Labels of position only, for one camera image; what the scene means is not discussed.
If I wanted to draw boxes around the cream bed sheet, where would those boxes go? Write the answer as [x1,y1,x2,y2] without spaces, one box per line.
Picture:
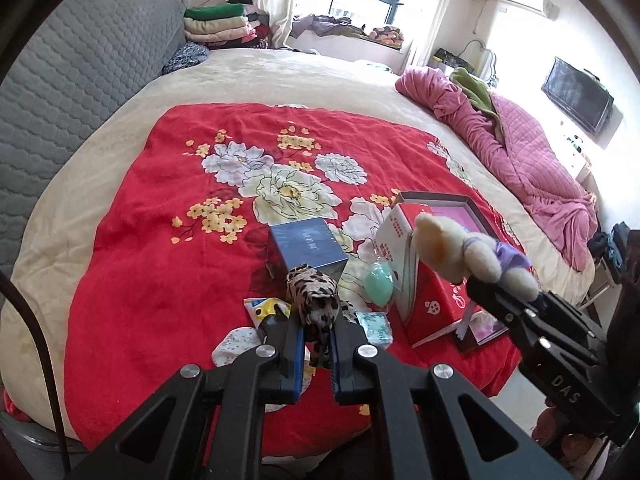
[12,50,593,442]

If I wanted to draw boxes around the wall mounted black television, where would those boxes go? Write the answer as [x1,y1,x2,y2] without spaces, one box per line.
[541,58,614,136]

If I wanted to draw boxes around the green tissue packet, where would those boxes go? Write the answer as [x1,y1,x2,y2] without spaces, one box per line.
[356,311,394,349]

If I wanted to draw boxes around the red floral blanket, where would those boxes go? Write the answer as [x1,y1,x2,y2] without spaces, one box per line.
[64,104,514,448]

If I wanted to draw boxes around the dark patterned cloth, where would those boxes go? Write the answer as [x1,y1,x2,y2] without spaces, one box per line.
[162,42,209,75]

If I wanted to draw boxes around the white polka dot cloth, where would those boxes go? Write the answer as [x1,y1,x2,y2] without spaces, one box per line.
[212,327,316,392]

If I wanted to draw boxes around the stack of folded clothes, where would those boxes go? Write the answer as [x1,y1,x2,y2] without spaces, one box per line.
[183,2,271,50]

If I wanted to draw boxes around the black cable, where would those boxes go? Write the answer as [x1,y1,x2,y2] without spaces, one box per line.
[0,268,74,476]

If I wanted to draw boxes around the green blanket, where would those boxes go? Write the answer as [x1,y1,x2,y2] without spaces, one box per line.
[449,67,504,144]

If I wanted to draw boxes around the clothes pile on windowsill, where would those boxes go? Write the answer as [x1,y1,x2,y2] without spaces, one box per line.
[290,14,405,50]

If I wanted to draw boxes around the dark blue square box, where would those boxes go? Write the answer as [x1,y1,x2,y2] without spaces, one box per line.
[266,218,348,281]

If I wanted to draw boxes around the dark tray box with pink book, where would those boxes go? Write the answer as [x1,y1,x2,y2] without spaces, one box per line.
[375,193,506,351]

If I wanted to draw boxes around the yellow white snack bag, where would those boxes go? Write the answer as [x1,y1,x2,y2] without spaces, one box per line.
[243,297,292,330]

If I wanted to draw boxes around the pink quilted comforter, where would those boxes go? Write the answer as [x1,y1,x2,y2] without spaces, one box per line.
[395,67,598,272]

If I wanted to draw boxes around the grey quilted headboard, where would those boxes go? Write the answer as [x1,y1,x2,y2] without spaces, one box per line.
[1,0,186,274]

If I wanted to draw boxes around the red white tissue box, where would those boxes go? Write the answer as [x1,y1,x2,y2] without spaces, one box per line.
[374,202,469,348]

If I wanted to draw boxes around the white bear purple dress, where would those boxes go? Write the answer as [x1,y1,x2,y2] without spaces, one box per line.
[412,212,540,302]

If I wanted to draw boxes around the leopard print soft toy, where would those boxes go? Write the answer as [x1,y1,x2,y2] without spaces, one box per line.
[286,263,357,368]

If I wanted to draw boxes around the dark clothes on chair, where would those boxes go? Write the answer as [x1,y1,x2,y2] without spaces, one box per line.
[587,222,630,284]

